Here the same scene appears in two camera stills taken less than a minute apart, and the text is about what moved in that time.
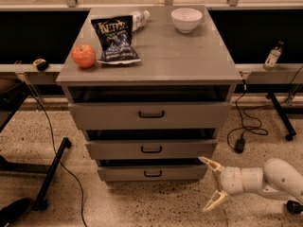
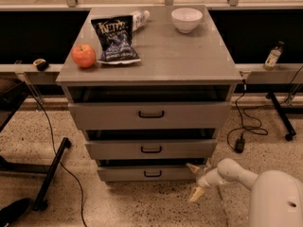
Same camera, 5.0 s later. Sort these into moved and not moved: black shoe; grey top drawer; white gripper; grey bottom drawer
Moved: white gripper
Not moved: black shoe; grey top drawer; grey bottom drawer
